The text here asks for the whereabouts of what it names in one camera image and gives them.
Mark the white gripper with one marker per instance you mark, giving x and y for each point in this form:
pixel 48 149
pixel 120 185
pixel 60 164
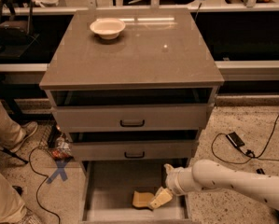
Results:
pixel 175 180

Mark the yellow sponge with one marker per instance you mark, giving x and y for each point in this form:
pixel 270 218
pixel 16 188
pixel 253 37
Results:
pixel 142 199

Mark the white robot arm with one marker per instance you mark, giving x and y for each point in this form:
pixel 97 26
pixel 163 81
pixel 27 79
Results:
pixel 209 175

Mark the middle grey drawer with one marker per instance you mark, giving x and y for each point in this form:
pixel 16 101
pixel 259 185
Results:
pixel 136 150

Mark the grey drawer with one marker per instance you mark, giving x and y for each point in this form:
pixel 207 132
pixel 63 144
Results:
pixel 109 189
pixel 118 118
pixel 136 150

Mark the bottom grey drawer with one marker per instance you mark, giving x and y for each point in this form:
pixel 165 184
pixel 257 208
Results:
pixel 109 189

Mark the top grey drawer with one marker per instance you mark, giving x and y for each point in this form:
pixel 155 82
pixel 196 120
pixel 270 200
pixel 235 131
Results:
pixel 118 118

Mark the grey drawer cabinet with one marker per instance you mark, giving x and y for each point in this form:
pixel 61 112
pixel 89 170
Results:
pixel 159 58

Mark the black power adapter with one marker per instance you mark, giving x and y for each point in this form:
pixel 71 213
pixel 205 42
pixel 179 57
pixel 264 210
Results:
pixel 235 139

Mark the black pole on floor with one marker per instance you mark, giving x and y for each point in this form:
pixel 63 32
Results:
pixel 260 171

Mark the blue tape cross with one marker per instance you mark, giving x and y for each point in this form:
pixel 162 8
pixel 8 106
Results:
pixel 60 171

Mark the plastic bottle on floor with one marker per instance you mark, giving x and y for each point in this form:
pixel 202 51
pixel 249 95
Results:
pixel 61 149

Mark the grey sneaker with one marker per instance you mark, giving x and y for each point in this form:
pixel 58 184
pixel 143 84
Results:
pixel 21 133

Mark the person leg beige trousers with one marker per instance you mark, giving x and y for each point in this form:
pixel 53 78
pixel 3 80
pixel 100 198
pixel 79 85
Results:
pixel 6 124

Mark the white bowl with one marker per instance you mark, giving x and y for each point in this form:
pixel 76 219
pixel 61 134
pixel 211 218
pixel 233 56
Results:
pixel 108 28

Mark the black chair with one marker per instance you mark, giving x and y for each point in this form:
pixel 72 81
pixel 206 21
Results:
pixel 16 34

